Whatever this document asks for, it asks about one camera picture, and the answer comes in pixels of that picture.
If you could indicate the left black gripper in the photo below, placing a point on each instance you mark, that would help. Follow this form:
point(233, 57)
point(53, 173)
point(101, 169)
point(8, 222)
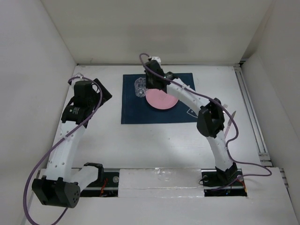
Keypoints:
point(103, 93)

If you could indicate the blue whale placemat cloth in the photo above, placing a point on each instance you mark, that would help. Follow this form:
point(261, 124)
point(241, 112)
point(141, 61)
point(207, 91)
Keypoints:
point(136, 110)

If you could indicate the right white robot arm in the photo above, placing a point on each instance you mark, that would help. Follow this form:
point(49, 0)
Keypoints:
point(210, 117)

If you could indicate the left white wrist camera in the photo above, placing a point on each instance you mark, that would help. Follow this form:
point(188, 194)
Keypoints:
point(76, 78)

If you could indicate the pink plastic knife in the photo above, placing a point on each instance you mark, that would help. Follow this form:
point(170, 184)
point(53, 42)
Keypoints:
point(229, 124)

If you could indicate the pink plastic plate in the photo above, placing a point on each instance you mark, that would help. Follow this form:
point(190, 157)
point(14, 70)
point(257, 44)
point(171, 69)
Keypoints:
point(160, 100)

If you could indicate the aluminium side rail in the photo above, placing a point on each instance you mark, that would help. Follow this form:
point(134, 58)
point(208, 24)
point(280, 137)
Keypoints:
point(262, 148)

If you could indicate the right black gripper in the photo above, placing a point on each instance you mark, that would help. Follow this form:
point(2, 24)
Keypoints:
point(151, 82)

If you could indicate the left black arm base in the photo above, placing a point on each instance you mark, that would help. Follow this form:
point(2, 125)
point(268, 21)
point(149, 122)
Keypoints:
point(107, 188)

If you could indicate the clear plastic cup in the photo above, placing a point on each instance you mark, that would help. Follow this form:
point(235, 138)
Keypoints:
point(140, 87)

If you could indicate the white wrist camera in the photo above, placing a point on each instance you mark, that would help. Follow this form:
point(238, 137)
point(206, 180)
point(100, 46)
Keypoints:
point(76, 78)
point(156, 58)

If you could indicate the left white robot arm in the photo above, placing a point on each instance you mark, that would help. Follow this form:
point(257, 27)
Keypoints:
point(59, 186)

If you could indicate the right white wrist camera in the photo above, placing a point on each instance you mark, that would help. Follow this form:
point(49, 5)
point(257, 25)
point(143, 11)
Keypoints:
point(156, 58)

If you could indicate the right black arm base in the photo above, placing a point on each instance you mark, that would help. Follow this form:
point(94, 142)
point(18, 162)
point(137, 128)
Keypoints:
point(213, 186)

